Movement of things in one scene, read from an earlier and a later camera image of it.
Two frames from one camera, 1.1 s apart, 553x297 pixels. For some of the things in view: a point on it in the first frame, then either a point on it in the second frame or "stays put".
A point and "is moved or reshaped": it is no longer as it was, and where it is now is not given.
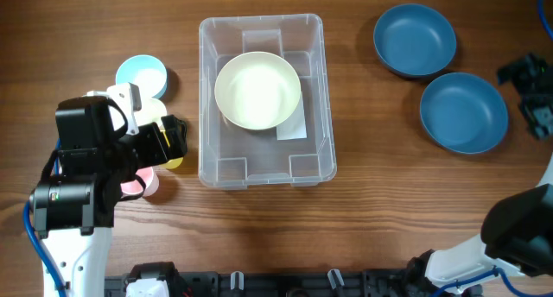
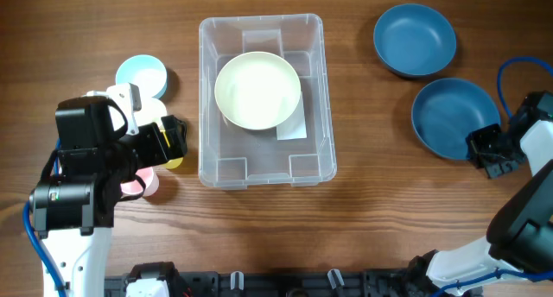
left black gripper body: x=162 y=138 stays put
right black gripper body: x=531 y=91 -> x=487 y=146
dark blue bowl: x=465 y=113 is moved or reshaped
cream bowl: x=257 y=91 stays put
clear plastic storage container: x=263 y=105 stays put
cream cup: x=151 y=110 stays put
